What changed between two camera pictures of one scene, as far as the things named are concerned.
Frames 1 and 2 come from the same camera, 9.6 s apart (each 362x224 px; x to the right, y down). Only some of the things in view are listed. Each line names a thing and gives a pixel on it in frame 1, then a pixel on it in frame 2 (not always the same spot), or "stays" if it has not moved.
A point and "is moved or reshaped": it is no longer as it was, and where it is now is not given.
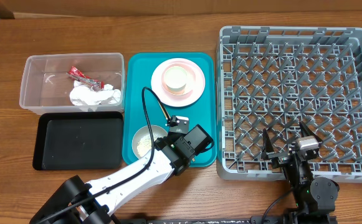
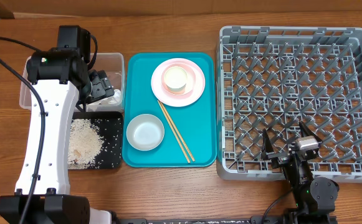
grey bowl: x=141 y=140 is moved or reshaped
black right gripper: x=281 y=157 stays
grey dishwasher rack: x=275 y=78 stays
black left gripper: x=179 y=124 to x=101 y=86
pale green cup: x=175 y=78 stays
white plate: x=156 y=83 stays
